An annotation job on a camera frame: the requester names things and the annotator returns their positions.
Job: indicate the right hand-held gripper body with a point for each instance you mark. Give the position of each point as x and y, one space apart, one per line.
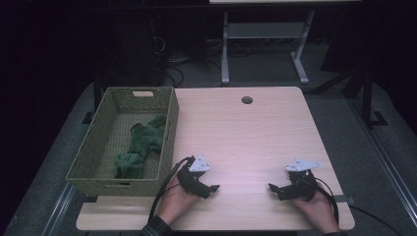
303 185

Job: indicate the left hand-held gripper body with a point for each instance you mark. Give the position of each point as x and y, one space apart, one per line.
191 178

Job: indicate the green fuzzy cloth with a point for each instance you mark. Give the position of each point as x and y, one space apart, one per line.
146 137

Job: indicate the green woven basket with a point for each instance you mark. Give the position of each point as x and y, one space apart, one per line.
108 154

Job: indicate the person's right hand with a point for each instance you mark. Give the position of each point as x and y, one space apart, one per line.
316 211

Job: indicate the person's left hand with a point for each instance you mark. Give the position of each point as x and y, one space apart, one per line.
175 205

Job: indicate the grey tape strip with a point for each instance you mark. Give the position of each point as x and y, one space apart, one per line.
342 198

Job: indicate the black metal stand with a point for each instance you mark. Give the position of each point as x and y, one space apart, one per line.
96 95
367 98

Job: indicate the aluminium floor rail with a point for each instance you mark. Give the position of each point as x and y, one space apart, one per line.
60 206
387 164

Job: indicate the grey metal desk frame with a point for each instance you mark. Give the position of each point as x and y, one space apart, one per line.
226 49

